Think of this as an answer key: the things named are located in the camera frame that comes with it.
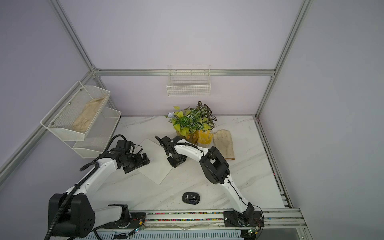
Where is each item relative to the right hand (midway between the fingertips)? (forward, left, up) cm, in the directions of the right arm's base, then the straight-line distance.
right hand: (180, 164), depth 93 cm
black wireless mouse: (-21, -8, +2) cm, 22 cm away
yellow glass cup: (+21, -17, 0) cm, 27 cm away
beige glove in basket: (+9, +48, +31) cm, 58 cm away
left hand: (-4, +21, +7) cm, 22 cm away
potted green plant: (+14, -6, +24) cm, 28 cm away
